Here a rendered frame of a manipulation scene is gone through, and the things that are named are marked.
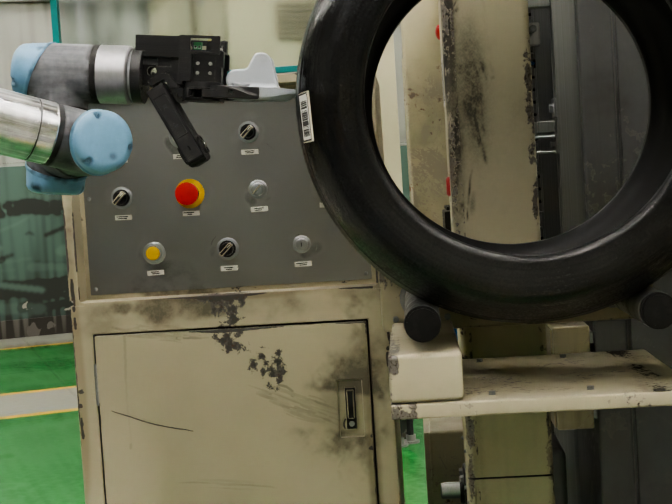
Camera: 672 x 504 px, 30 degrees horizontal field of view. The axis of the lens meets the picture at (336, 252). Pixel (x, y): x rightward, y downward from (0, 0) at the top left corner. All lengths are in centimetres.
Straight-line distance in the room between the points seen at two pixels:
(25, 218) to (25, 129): 911
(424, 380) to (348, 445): 67
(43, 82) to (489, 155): 66
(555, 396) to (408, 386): 18
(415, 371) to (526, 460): 45
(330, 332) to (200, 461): 32
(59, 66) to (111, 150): 19
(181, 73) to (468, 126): 48
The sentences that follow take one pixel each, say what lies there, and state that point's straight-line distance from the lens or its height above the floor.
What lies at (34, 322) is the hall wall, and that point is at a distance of 1060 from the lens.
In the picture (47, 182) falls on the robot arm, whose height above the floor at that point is 110.
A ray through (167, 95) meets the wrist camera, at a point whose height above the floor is 120.
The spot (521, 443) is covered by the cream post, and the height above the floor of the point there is 67.
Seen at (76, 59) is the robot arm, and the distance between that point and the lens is 163.
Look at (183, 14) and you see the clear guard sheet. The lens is 220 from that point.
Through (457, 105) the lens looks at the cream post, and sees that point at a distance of 187.
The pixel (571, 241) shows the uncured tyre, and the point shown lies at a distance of 177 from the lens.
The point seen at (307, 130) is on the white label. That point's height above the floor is 114.
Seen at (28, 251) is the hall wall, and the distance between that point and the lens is 1059.
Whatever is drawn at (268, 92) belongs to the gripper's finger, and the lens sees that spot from 159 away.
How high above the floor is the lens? 107
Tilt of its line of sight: 3 degrees down
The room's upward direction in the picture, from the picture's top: 4 degrees counter-clockwise
